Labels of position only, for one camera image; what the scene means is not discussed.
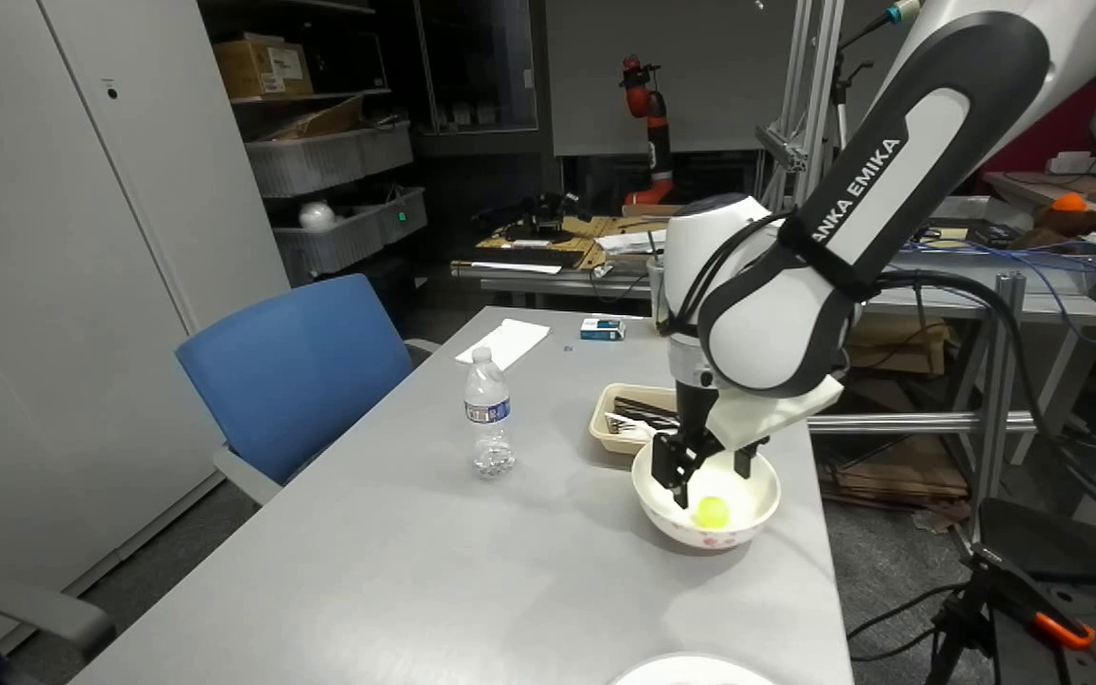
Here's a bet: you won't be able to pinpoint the grey cluttered workbench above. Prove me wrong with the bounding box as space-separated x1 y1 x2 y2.
450 244 1096 326

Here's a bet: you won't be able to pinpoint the tall aluminium extrusion frame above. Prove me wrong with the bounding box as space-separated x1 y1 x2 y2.
754 0 849 206

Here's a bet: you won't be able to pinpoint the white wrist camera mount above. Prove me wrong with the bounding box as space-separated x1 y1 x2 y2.
704 374 853 455

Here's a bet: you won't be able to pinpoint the red and black figure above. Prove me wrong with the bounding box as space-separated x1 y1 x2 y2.
616 53 676 210

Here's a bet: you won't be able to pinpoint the grey storage bin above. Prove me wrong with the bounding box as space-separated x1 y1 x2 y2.
271 182 430 284
242 123 418 200

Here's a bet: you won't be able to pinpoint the white foam plate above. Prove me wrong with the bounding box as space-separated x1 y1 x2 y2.
614 650 780 685

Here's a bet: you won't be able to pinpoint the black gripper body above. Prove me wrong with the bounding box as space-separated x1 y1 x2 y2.
669 376 754 449

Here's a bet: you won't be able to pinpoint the brown cardboard pieces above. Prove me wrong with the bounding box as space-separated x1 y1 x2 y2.
474 206 673 277

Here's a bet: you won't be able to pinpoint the red seat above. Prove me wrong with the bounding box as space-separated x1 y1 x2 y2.
1008 78 1096 177

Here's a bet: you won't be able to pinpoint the clear plastic water bottle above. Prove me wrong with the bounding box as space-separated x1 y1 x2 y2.
460 341 516 484

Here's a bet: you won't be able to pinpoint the black plastic cutlery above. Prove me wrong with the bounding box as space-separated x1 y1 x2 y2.
607 390 685 432

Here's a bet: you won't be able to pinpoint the yellow ball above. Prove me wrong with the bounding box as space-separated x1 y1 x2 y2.
691 494 735 534

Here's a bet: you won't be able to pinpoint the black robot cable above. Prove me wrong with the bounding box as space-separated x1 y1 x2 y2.
673 206 1096 536

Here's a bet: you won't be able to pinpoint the white round object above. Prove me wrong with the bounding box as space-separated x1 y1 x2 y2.
295 198 342 236

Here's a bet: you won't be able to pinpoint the white bowl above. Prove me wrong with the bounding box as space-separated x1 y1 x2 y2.
626 432 785 551

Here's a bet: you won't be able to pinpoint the black clamp with orange handle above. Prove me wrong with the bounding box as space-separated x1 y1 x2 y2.
962 536 1096 653

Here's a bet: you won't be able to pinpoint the white plastic cutlery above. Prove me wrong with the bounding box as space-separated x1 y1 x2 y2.
606 411 654 449

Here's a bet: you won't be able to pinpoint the cardboard box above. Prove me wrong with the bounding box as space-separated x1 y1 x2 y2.
213 29 315 105

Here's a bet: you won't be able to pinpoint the black tripod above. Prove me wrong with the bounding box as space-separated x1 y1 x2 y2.
924 584 1075 685

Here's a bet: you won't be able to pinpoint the small blue white box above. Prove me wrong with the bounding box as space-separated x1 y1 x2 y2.
573 313 626 341

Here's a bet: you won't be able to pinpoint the beige cutlery tray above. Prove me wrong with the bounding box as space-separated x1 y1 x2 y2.
584 381 691 461

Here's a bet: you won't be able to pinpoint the flat brown cardboard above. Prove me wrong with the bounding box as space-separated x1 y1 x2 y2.
827 449 978 515

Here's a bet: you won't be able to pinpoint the grey metal cabinet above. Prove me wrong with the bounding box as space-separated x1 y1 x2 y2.
0 0 294 614

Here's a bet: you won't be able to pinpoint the white paper sheet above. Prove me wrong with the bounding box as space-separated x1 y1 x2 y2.
451 317 550 374

